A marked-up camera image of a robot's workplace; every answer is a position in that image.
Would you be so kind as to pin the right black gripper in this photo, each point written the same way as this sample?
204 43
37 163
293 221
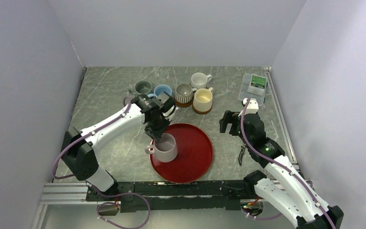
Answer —
229 117

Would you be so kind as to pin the brown coaster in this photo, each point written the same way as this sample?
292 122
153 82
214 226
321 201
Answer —
183 105
201 112

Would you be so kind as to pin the grey-green mug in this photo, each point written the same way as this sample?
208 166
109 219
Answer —
141 87

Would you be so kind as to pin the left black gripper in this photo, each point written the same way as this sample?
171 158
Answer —
157 134

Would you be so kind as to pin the clear plastic parts box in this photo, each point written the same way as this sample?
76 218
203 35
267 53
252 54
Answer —
253 86

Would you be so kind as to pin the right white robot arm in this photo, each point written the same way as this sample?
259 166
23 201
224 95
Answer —
296 200

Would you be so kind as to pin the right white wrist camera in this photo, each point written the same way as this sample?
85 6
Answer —
252 107

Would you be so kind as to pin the grey ribbed mug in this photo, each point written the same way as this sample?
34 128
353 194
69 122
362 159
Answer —
184 93

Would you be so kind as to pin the blue mug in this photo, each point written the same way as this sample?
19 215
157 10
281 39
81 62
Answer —
158 90

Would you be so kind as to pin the black handled pliers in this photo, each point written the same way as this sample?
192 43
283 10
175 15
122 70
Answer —
241 154

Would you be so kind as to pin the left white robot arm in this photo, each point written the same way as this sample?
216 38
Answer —
79 147

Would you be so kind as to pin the white mug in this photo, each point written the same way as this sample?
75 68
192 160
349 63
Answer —
200 80

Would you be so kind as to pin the cream yellow mug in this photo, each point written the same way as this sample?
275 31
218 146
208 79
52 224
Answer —
203 99

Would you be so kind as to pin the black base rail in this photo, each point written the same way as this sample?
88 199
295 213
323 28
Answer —
139 196

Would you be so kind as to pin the lilac mug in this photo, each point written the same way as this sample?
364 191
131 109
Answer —
164 150

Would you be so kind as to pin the red round tray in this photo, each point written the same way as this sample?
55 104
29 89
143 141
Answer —
194 158

